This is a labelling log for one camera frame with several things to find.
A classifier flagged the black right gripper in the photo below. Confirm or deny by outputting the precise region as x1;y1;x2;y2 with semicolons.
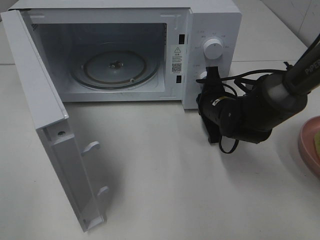
196;66;240;144

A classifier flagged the pink round plate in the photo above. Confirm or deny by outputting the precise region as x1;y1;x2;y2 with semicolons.
298;116;320;179

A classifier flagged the white microwave door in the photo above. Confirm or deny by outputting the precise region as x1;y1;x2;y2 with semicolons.
1;10;105;232

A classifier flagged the white bread sandwich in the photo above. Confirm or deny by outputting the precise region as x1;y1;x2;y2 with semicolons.
313;131;320;158

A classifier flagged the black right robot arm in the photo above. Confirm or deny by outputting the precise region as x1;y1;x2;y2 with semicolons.
196;37;320;145

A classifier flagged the white lower timer knob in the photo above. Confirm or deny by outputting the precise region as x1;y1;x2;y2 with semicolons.
196;71;208;85

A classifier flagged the white upper power knob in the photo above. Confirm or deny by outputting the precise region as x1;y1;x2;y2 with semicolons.
203;37;224;60

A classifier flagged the white warning label sticker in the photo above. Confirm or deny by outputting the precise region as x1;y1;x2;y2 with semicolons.
170;44;185;75

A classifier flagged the glass microwave turntable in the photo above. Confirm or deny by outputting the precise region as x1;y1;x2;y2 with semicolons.
69;42;164;90

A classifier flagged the white microwave oven body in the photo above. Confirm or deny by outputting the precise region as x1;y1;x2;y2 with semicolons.
8;0;242;109

